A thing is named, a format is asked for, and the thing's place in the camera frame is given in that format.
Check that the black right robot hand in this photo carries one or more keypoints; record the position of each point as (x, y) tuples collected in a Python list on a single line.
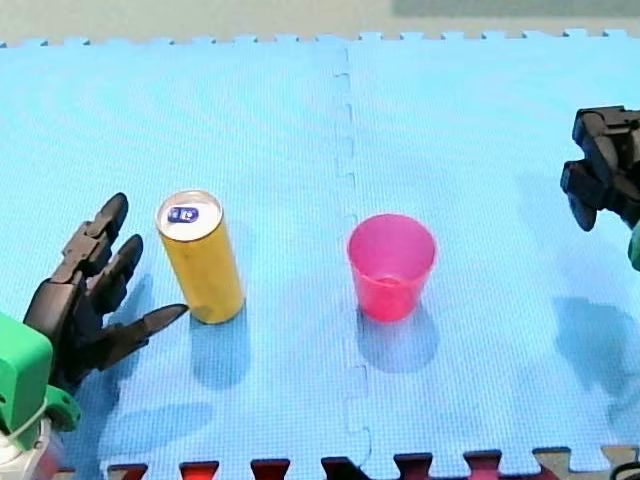
[(607, 160)]

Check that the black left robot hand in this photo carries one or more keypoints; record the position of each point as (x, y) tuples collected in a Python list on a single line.
[(75, 295)]

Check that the yellow drink can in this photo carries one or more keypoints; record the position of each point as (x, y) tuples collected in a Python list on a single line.
[(202, 260)]

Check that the pink plastic cup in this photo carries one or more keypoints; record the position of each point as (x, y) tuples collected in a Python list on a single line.
[(391, 270)]

